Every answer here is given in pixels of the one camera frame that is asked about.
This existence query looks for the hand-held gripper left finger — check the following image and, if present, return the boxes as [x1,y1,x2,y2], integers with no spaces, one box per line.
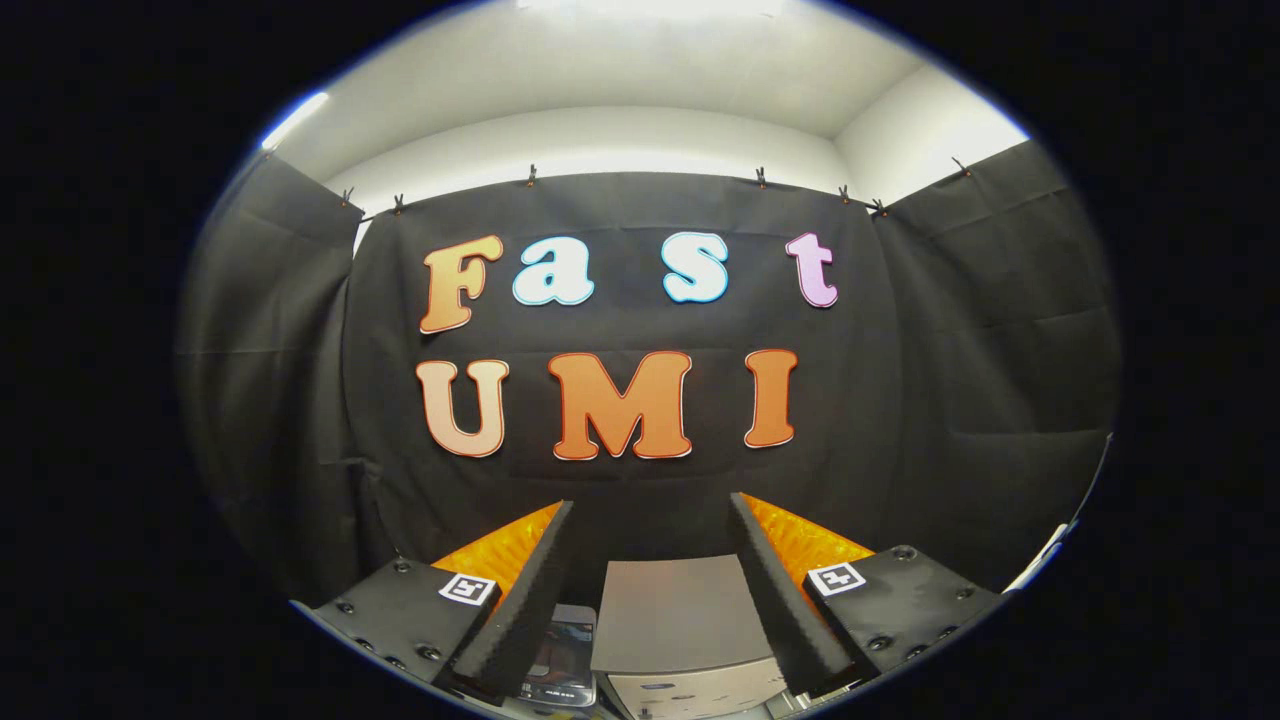
[290,500,577,706]

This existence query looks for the black backdrop cloth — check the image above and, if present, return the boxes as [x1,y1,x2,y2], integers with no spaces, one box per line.
[175,140,1123,611]

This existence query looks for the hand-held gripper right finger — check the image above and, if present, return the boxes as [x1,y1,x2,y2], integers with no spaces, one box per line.
[728,492,1004,701]

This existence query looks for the dark grey washing machine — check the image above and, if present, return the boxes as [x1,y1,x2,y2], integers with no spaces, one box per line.
[515,603,601,711]

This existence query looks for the long ceiling light strip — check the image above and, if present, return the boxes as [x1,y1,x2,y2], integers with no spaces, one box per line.
[260,90,331,151]

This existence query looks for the washing machine glass lid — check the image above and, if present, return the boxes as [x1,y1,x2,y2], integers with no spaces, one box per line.
[535,603,599,683]

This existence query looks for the rectangular ceiling light panel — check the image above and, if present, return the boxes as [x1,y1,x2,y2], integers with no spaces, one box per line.
[515,0,786,19]

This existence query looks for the row of black cloth clips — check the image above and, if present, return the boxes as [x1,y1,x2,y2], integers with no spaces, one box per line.
[336,155,973,219]

